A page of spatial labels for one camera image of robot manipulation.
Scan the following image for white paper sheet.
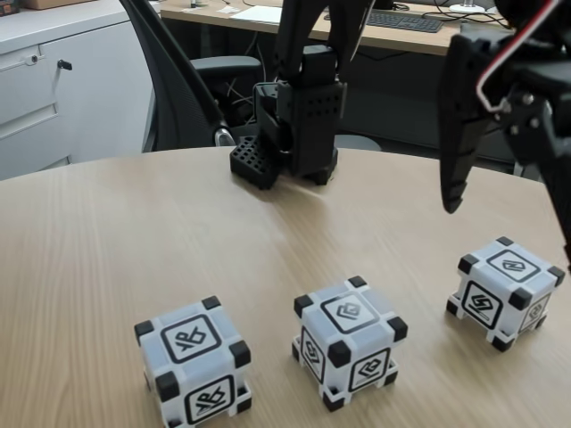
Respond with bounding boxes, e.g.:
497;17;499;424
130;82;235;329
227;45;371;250
231;6;282;22

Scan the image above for tangled cables under desk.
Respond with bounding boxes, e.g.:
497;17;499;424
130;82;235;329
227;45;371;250
225;75;260;119

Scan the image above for white cube layered squares glyph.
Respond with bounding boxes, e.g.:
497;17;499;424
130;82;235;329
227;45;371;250
292;276;408;411

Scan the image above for dark computer keyboard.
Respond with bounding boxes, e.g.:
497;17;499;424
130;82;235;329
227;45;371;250
365;11;445;35

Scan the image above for white cube crossed glyph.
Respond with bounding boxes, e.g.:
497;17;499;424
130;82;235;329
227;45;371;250
133;295;252;427

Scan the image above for black mesh office chair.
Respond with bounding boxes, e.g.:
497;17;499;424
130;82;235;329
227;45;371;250
118;0;383;155

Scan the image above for white cube lightning glyph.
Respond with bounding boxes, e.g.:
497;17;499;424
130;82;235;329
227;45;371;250
444;236;567;352

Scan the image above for white filing cabinet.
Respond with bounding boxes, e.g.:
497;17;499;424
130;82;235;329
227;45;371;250
0;4;155;182

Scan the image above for red white black servo cable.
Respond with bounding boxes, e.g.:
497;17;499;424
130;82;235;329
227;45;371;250
475;6;571;112

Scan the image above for white round monitor base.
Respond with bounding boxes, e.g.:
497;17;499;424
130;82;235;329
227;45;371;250
448;0;487;13

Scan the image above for brown cardboard box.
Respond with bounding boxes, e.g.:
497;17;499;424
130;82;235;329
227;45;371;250
20;0;97;11

